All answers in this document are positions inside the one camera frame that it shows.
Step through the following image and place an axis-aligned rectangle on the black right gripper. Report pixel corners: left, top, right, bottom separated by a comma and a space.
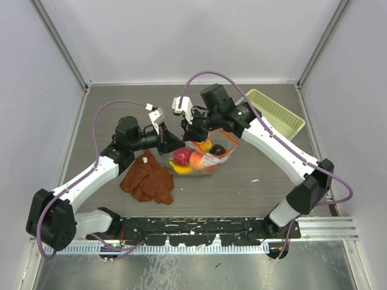
181, 107, 221, 143

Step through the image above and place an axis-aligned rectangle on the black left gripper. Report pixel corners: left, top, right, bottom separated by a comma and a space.
129, 121, 185, 155

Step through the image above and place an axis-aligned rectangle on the red apple toy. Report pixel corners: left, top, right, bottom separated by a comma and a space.
172, 147, 192, 166

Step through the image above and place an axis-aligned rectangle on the yellow banana toy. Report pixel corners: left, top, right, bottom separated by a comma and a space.
169, 161, 194, 175

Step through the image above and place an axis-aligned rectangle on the peach toy fruit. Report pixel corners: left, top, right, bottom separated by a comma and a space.
189, 151, 206, 170

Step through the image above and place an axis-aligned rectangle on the clear zip top bag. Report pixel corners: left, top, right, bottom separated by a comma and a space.
166, 129, 240, 176

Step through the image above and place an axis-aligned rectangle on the orange toy fruit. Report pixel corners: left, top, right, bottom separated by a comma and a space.
198, 140, 212, 152

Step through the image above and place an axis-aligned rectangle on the dark purple plum toy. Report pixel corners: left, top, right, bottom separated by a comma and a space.
209, 144, 226, 156

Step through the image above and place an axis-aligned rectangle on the red bell pepper toy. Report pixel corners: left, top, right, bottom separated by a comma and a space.
201, 164, 219, 174

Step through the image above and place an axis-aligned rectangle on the pale green perforated basket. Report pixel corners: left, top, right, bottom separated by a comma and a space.
246, 89, 305, 140

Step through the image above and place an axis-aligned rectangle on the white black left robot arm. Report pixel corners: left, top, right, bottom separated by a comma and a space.
26, 116, 185, 251

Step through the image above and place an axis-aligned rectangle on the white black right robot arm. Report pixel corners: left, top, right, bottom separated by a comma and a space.
172, 83, 334, 238

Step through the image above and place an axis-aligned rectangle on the brown cloth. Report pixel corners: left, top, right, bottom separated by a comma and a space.
120, 149, 174, 205

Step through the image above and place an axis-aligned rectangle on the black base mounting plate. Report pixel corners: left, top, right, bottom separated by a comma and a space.
98, 217, 301, 247

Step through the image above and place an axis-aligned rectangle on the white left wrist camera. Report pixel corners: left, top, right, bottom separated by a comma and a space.
146, 103, 166, 135

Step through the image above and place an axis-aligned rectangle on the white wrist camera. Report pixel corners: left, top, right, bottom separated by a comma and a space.
146, 103, 166, 135
171, 96, 193, 124

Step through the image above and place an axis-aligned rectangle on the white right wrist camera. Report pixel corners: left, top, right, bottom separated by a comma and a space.
171, 96, 193, 124

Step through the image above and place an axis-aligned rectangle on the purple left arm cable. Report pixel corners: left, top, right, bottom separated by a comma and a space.
36, 100, 154, 260

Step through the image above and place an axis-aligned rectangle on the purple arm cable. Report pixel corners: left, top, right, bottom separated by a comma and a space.
178, 71, 354, 260
36, 100, 154, 260

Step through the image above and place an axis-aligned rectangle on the white slotted cable duct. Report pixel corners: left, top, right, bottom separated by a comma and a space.
57, 242, 270, 255

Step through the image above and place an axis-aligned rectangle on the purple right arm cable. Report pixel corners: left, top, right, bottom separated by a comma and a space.
178, 71, 354, 260

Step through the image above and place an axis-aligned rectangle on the aluminium front frame rail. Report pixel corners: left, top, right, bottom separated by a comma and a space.
29, 216, 360, 242

